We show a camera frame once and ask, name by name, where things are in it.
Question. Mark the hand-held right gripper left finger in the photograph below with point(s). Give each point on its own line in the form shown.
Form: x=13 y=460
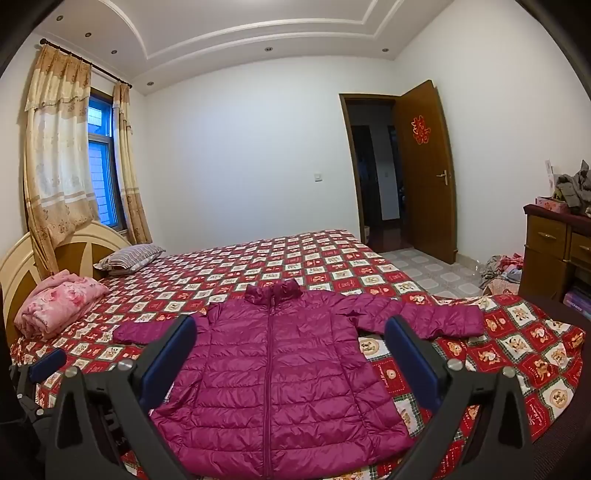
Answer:
x=170 y=353

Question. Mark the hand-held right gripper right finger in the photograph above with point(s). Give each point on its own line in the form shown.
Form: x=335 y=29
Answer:
x=407 y=356

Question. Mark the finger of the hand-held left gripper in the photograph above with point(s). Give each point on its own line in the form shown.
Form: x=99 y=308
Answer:
x=47 y=362

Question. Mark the magenta puffer jacket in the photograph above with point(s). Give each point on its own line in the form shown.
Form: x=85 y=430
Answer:
x=277 y=369

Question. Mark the heap of clothes on floor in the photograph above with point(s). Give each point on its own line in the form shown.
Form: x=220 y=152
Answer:
x=501 y=274

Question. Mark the pile of grey clothes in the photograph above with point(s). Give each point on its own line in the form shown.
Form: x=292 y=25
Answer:
x=575 y=187

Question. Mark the folded pink floral quilt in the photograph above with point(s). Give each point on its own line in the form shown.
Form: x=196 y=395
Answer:
x=57 y=300

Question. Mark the striped pillow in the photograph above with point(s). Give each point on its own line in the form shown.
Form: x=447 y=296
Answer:
x=131 y=256

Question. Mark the cream wooden headboard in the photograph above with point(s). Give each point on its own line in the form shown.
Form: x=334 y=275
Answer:
x=27 y=258

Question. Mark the red bear-print bedspread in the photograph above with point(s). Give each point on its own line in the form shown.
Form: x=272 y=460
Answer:
x=323 y=258

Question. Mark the purple box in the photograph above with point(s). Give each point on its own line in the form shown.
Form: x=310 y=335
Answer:
x=578 y=300

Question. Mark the brown wooden dresser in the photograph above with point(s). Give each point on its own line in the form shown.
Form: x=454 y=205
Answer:
x=551 y=249

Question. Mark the brown wooden door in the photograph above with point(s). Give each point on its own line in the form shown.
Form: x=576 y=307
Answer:
x=427 y=175

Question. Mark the narrow beige floral curtain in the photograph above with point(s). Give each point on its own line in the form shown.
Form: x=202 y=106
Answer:
x=129 y=175

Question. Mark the window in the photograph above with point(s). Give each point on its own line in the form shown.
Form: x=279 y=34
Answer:
x=101 y=166

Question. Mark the wide beige floral curtain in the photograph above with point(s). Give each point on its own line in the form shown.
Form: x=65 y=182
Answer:
x=57 y=161

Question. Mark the pink box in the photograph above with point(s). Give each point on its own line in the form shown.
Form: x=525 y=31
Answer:
x=551 y=203

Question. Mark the red paper door decoration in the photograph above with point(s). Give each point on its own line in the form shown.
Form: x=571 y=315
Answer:
x=421 y=129

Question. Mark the dark curtain rod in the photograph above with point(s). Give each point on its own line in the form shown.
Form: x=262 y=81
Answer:
x=92 y=67

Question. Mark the set of ceiling downlights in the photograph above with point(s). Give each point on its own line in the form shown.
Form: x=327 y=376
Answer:
x=268 y=49

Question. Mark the dark wooden door frame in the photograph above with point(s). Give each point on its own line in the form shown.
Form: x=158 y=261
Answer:
x=351 y=152

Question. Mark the white wall paper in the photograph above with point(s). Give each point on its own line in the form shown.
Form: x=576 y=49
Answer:
x=549 y=173

